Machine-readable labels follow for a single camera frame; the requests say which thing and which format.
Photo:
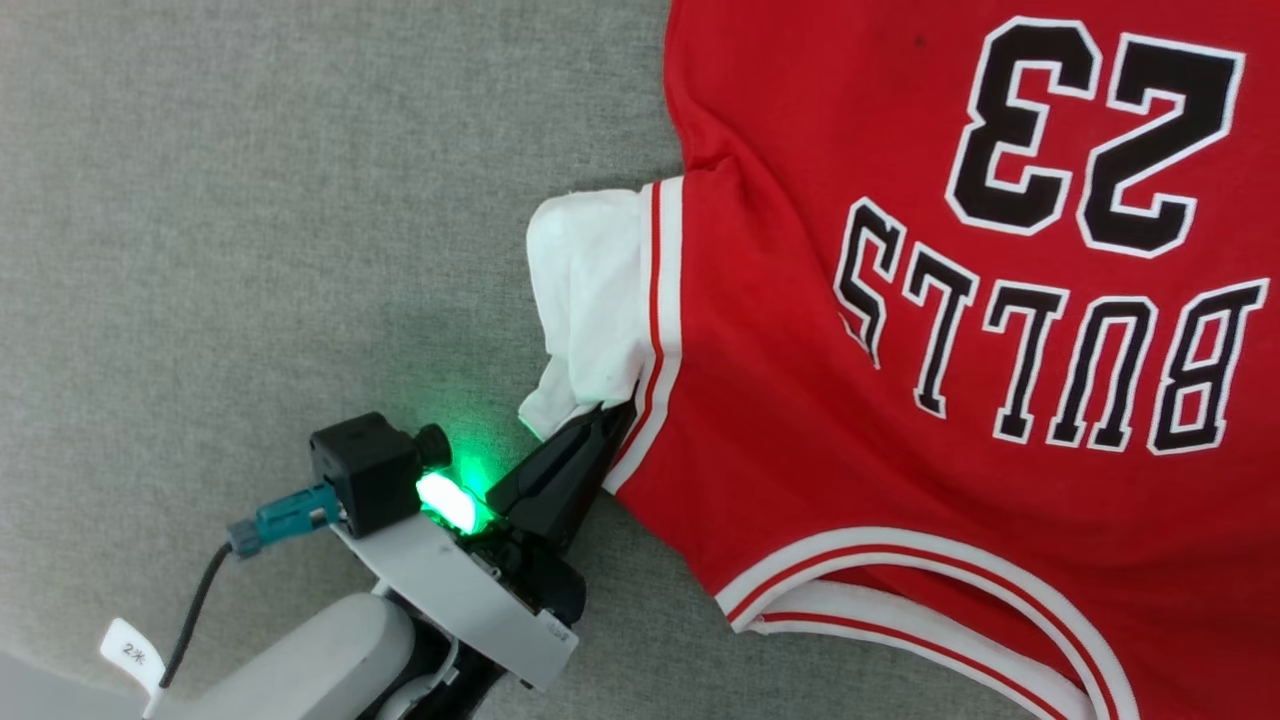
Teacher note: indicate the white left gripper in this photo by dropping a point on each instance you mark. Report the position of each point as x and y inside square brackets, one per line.
[450, 580]

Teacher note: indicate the red Bulls basketball jersey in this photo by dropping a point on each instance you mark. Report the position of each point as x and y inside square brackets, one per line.
[800, 450]

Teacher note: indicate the grey fabric sofa cushion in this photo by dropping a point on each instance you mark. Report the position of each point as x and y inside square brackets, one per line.
[250, 250]

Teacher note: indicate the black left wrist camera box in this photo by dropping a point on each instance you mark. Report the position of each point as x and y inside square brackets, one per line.
[365, 470]

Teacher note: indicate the teal left camera connector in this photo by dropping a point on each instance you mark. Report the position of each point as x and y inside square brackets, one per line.
[295, 515]

